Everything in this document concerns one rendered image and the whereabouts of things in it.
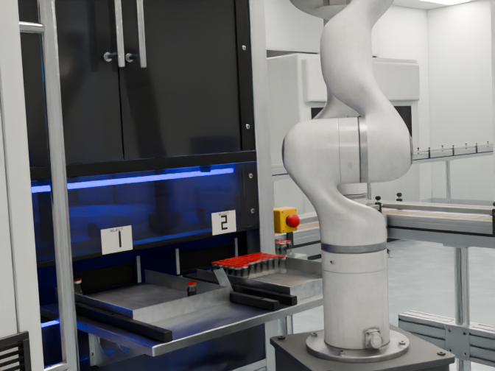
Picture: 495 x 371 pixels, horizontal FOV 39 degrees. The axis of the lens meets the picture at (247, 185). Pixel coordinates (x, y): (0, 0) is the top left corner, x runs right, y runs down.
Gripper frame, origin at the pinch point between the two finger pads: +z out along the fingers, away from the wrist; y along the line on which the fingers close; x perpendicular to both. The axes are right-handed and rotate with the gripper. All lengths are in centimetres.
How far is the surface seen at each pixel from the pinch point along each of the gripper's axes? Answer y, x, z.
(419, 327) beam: -85, -40, 40
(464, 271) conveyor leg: -87, -22, 18
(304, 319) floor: -201, -209, 91
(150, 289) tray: 33, -38, 4
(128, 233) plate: 38, -39, -11
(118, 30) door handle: 41, -33, -59
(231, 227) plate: 4.3, -38.9, -8.0
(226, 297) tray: 28.9, -13.0, 3.1
